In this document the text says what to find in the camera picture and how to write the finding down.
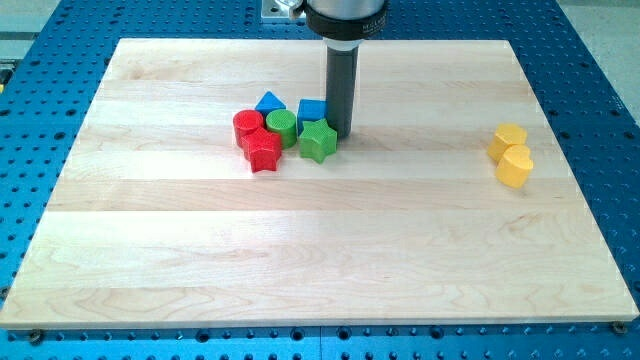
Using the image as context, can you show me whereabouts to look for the blue triangle block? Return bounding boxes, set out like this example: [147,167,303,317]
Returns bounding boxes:
[254,91,286,118]

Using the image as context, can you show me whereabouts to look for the green star block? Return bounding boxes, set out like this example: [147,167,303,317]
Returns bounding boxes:
[298,118,337,164]

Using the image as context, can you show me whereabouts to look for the board clamp screw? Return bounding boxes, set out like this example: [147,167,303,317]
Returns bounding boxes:
[610,321,627,335]
[27,329,45,346]

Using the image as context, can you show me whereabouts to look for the light wooden board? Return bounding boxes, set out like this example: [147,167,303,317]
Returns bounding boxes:
[1,38,638,329]

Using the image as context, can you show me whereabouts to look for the red cylinder block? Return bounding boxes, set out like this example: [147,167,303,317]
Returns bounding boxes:
[232,110,264,147]

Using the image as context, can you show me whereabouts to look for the silver metal mounting bracket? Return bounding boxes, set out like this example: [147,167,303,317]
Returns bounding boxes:
[258,0,292,23]

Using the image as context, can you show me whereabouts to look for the right board clamp screw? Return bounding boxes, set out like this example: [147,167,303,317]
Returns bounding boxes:
[610,321,627,335]

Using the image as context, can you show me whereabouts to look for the green cylinder block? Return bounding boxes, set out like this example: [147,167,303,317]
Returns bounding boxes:
[266,109,297,149]

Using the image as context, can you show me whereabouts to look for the red star block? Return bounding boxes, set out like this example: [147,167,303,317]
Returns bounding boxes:
[241,128,282,173]

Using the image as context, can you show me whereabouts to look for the yellow hexagon block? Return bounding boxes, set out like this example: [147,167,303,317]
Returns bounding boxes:
[487,123,528,162]

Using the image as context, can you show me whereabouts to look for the left board clamp screw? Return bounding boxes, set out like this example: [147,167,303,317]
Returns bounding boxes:
[27,329,45,346]

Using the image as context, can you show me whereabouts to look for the yellow heart block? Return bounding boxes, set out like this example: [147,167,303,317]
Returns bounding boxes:
[495,145,534,189]

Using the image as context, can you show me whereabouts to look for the blue cube block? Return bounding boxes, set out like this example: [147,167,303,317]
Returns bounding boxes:
[297,98,326,134]

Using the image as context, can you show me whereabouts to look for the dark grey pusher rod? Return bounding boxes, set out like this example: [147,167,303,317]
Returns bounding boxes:
[325,47,358,138]

